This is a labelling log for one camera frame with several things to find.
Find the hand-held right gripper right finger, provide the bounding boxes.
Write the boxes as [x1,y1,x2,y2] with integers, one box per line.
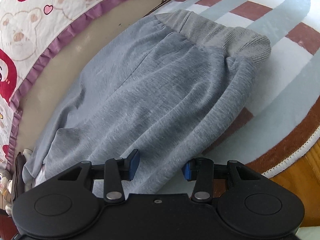
[184,157,262,202]

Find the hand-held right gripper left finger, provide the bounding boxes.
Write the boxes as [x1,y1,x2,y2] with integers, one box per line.
[57,149,140,204]

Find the grey sweatpants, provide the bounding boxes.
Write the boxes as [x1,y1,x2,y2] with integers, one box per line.
[22,9,272,194]

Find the brown folded sweater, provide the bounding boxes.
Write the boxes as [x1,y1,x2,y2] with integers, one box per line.
[12,152,32,200]

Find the grey rabbit plush toy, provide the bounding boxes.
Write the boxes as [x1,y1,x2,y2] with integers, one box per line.
[0,166,14,214]

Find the checked rug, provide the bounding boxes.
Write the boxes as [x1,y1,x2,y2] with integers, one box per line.
[145,0,320,180]

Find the red printed quilt purple ruffle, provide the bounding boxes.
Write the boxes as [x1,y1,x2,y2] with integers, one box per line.
[0,0,160,173]

